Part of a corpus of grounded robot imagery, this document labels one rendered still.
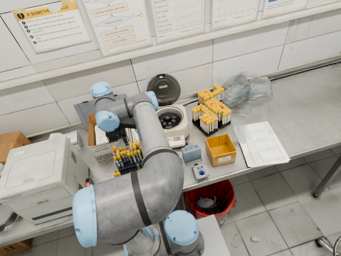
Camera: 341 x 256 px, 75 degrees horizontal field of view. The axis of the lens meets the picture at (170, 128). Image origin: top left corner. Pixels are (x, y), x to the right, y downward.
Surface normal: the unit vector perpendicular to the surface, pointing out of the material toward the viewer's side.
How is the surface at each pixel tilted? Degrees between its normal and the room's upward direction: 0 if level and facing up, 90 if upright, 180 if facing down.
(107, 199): 9
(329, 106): 0
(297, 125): 0
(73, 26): 90
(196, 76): 90
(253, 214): 0
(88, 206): 15
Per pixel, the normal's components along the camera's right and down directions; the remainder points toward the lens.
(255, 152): -0.13, -0.68
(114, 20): 0.28, 0.72
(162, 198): 0.49, -0.08
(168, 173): 0.47, -0.61
